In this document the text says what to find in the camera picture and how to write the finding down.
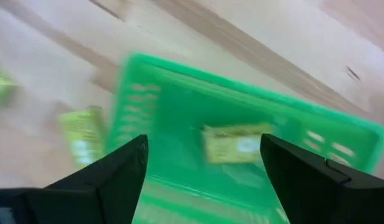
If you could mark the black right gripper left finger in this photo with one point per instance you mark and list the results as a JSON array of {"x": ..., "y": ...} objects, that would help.
[{"x": 110, "y": 186}]

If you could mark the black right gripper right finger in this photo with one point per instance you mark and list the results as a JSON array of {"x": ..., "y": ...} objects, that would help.
[{"x": 310, "y": 193}]

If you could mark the green yellow staple box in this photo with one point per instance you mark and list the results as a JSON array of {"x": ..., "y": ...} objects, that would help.
[
  {"x": 2, "y": 88},
  {"x": 229, "y": 146},
  {"x": 82, "y": 133}
]

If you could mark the green plastic basket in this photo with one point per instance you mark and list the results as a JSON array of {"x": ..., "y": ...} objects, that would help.
[{"x": 179, "y": 102}]

